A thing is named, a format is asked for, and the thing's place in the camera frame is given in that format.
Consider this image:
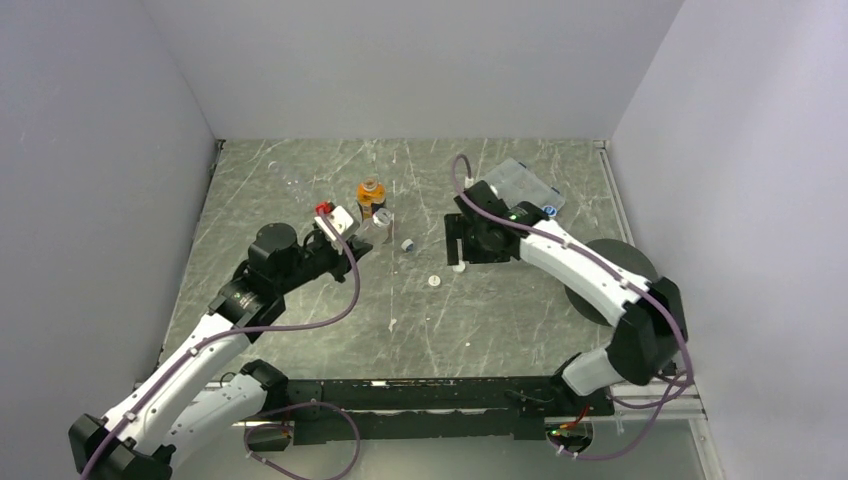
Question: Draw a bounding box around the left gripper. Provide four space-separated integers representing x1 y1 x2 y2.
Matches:
275 234 372 295

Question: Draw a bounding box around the short clear plastic bottle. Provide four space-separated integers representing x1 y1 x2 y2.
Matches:
356 208 394 248

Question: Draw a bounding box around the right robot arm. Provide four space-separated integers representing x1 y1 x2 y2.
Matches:
455 181 692 415

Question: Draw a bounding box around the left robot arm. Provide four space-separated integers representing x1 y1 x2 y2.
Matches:
69 217 373 479

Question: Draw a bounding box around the orange juice bottle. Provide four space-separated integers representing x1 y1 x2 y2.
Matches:
356 177 386 220

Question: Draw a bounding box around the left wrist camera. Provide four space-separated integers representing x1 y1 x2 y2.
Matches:
314 202 360 254

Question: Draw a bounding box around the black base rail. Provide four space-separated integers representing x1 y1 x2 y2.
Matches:
249 376 615 445

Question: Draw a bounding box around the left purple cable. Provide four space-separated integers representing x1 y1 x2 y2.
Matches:
78 215 363 480

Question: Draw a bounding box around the purple cable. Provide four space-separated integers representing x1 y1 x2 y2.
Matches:
451 154 697 463
78 215 363 480

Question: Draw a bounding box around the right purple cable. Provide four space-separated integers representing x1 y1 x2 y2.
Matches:
451 154 697 463

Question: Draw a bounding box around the aluminium frame rail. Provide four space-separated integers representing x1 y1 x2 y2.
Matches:
593 140 725 479

